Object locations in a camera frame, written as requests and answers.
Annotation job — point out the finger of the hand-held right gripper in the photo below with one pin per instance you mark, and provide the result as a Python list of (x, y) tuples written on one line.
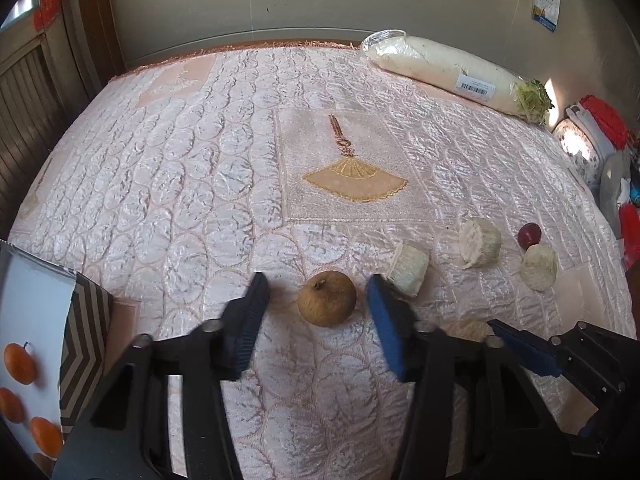
[(607, 435), (530, 352)]

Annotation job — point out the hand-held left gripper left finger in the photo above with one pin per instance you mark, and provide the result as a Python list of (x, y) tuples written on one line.
[(245, 325)]

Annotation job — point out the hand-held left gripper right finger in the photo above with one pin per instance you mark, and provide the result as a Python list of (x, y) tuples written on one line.
[(387, 330)]

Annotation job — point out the brown longan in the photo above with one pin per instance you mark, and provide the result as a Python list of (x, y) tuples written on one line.
[(327, 305), (44, 462)]

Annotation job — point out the box with orange fruit print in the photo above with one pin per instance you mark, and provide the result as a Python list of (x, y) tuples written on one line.
[(85, 340)]

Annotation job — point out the orange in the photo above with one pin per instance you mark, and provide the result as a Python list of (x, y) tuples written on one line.
[(19, 364), (11, 405), (46, 435)]

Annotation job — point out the dark red plum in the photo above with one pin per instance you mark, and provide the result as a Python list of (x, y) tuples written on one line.
[(529, 235)]

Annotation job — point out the pink quilted bedspread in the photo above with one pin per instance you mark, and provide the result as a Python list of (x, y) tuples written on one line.
[(200, 185)]

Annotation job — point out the red plastic item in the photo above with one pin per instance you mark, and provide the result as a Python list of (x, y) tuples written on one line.
[(631, 235)]

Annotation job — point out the grey plastic bag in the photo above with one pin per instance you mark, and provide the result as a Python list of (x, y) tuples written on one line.
[(612, 185)]

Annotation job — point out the red folded cloth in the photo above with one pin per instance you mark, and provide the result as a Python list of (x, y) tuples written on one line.
[(607, 120)]

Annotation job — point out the white striped folded cloth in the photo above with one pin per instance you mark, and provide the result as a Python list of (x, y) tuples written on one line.
[(580, 112)]

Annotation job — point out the bagged white daikon radish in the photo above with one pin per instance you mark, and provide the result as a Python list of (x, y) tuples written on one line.
[(440, 62)]

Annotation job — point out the wooden slatted panel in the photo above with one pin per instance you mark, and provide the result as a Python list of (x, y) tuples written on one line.
[(25, 120)]

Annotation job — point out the window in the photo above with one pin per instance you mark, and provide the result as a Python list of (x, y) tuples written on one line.
[(22, 10)]

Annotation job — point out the brown wooden door frame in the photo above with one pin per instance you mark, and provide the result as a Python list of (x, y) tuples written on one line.
[(90, 15)]

